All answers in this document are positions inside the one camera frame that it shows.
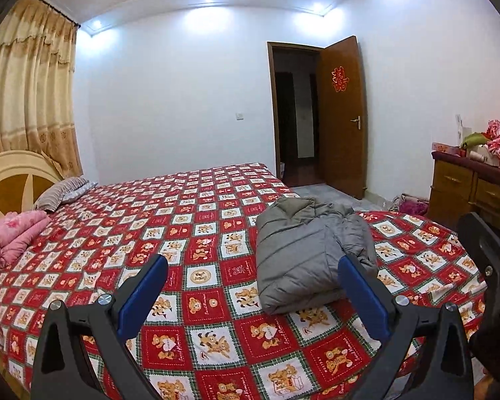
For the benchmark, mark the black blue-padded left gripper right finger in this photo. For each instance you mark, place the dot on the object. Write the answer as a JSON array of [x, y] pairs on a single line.
[[444, 369]]

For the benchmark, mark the striped grey pillow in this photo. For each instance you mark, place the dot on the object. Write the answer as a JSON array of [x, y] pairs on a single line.
[[62, 193]]

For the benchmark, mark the brown wooden door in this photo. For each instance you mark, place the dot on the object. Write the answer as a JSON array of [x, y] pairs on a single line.
[[343, 148]]

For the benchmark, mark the silver door handle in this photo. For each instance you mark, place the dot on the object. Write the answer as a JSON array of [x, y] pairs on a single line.
[[357, 121]]

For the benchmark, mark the red white patchwork bedspread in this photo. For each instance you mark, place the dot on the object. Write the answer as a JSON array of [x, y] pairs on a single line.
[[207, 336]]

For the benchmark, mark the brown wooden dresser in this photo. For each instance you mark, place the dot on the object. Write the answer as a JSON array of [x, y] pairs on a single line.
[[461, 186]]

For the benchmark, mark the magenta garment on floor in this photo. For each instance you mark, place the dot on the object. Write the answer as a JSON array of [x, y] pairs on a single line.
[[413, 207]]

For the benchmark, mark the red double-happiness door sticker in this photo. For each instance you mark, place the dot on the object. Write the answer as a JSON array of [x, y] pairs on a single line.
[[339, 79]]

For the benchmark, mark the pink folded blanket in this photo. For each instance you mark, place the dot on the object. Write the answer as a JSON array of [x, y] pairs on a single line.
[[17, 231]]

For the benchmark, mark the beige gold curtain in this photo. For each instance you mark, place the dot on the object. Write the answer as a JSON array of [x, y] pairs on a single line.
[[37, 65]]

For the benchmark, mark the cream wooden headboard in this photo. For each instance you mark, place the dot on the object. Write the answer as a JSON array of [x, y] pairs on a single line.
[[24, 176]]

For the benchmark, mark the dark wooden door frame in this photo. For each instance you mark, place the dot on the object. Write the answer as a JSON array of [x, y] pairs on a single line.
[[296, 113]]

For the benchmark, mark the grey puffer jacket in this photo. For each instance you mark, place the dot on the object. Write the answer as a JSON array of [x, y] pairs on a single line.
[[298, 247]]

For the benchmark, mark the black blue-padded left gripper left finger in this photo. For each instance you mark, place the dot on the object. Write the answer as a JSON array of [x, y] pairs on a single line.
[[62, 369]]

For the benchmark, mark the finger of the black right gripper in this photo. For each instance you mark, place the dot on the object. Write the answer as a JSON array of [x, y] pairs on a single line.
[[483, 247]]

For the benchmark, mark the green item on dresser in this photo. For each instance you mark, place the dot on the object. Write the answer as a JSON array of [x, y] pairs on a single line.
[[474, 139]]

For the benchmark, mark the beige clothes pile on floor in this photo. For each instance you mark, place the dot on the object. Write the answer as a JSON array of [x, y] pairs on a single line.
[[398, 199]]

